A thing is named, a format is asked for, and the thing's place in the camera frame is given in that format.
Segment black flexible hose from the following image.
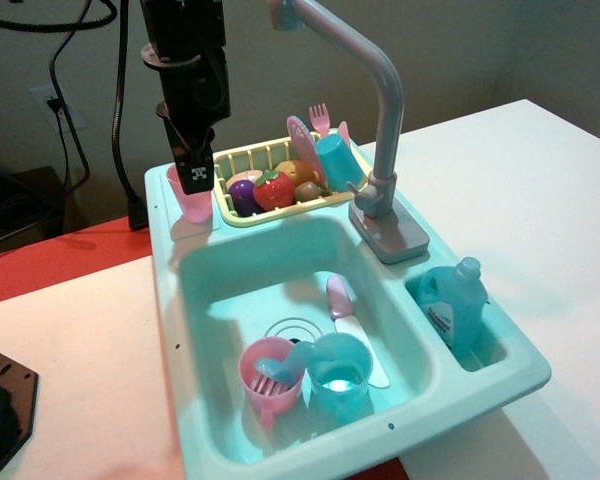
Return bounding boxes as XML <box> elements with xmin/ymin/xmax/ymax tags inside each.
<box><xmin>110</xmin><ymin>0</ymin><xmax>150</xmax><ymax>231</ymax></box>

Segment black power cable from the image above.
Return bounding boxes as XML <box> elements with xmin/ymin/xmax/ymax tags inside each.
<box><xmin>0</xmin><ymin>0</ymin><xmax>118</xmax><ymax>194</ymax></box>

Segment pink toy fork in rack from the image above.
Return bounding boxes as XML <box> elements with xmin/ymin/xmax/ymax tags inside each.
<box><xmin>309</xmin><ymin>103</ymin><xmax>331</xmax><ymax>138</ymax></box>

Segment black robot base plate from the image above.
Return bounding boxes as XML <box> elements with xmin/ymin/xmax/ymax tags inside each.
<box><xmin>0</xmin><ymin>353</ymin><xmax>39</xmax><ymax>472</ymax></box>

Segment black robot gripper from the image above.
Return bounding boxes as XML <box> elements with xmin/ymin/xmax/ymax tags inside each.
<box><xmin>141</xmin><ymin>0</ymin><xmax>230</xmax><ymax>195</ymax></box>

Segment blue cup in rack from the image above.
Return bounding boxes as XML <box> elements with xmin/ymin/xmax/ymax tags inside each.
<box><xmin>315</xmin><ymin>133</ymin><xmax>365</xmax><ymax>192</ymax></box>

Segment red toy strawberry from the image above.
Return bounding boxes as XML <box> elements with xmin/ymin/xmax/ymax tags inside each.
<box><xmin>253</xmin><ymin>170</ymin><xmax>295</xmax><ymax>211</ymax></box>

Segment toy knife pink handle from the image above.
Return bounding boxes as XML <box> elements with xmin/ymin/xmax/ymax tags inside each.
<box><xmin>326</xmin><ymin>274</ymin><xmax>390</xmax><ymax>388</ymax></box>

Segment pink toy fruit slice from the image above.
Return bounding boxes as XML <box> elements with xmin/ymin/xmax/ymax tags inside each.
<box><xmin>230</xmin><ymin>169</ymin><xmax>263</xmax><ymax>183</ymax></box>

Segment pink mug in sink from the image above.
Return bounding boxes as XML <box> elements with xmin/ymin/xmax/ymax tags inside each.
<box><xmin>238</xmin><ymin>337</ymin><xmax>304</xmax><ymax>430</ymax></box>

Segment purple toy plum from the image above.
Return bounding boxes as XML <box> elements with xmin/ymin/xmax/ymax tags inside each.
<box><xmin>229</xmin><ymin>179</ymin><xmax>259</xmax><ymax>217</ymax></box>

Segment yellow dish rack basket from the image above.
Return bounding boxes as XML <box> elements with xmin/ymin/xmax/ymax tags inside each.
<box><xmin>213</xmin><ymin>137</ymin><xmax>354</xmax><ymax>228</ymax></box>

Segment blue toy soap bottle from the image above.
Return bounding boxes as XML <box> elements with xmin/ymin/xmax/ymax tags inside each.
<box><xmin>415</xmin><ymin>257</ymin><xmax>488</xmax><ymax>359</ymax></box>

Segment pink cup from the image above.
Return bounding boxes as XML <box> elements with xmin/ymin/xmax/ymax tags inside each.
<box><xmin>166</xmin><ymin>166</ymin><xmax>212</xmax><ymax>223</ymax></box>

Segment blue mug in sink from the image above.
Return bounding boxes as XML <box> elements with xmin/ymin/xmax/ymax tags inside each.
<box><xmin>307</xmin><ymin>333</ymin><xmax>373</xmax><ymax>421</ymax></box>

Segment blue toy spoon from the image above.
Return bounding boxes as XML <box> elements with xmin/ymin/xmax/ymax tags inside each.
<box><xmin>253</xmin><ymin>341</ymin><xmax>336</xmax><ymax>386</ymax></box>

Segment pink utensil behind cup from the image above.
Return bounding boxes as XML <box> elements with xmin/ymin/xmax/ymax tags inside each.
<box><xmin>337</xmin><ymin>120</ymin><xmax>351</xmax><ymax>148</ymax></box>

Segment pink fork in mug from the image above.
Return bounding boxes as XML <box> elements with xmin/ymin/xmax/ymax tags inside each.
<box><xmin>250</xmin><ymin>375</ymin><xmax>277</xmax><ymax>396</ymax></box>

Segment white wall outlet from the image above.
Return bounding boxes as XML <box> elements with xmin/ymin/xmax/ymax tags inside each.
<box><xmin>29</xmin><ymin>84</ymin><xmax>86</xmax><ymax>133</ymax></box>

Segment pink toy plate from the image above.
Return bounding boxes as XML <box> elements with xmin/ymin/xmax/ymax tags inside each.
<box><xmin>286</xmin><ymin>115</ymin><xmax>326</xmax><ymax>183</ymax></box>

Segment grey pink toy faucet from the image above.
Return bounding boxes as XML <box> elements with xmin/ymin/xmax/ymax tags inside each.
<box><xmin>268</xmin><ymin>1</ymin><xmax>430</xmax><ymax>264</ymax></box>

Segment yellow orange toy fruit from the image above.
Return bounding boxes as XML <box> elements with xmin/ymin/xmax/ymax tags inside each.
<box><xmin>274</xmin><ymin>160</ymin><xmax>318</xmax><ymax>187</ymax></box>

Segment teal toy sink unit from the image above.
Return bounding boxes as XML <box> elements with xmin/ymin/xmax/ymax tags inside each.
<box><xmin>145</xmin><ymin>166</ymin><xmax>551</xmax><ymax>479</ymax></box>

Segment brown toy kiwi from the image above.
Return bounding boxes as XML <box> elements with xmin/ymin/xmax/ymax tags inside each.
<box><xmin>294</xmin><ymin>181</ymin><xmax>332</xmax><ymax>202</ymax></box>

